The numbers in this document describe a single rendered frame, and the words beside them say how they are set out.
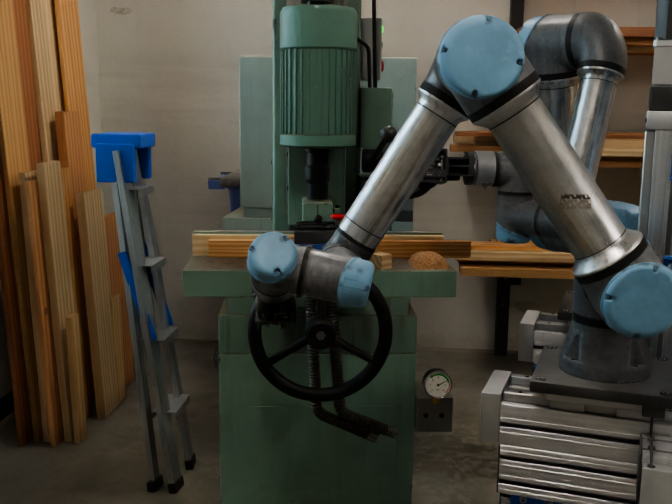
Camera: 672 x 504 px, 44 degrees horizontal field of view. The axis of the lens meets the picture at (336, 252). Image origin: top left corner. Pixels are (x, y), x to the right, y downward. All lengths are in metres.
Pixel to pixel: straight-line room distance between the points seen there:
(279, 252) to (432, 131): 0.32
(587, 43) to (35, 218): 2.03
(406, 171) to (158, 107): 3.13
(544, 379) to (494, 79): 0.51
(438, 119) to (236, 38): 3.02
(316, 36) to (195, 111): 2.53
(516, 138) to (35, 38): 2.55
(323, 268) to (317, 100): 0.68
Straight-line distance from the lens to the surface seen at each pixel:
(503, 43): 1.20
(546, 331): 1.95
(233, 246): 1.97
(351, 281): 1.25
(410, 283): 1.84
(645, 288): 1.26
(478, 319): 4.36
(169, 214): 4.42
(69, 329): 3.18
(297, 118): 1.87
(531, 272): 3.82
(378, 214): 1.36
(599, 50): 1.81
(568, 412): 1.46
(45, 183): 3.13
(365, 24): 2.23
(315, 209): 1.91
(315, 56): 1.86
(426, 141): 1.35
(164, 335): 2.78
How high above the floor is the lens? 1.26
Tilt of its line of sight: 10 degrees down
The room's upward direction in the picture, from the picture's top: 1 degrees clockwise
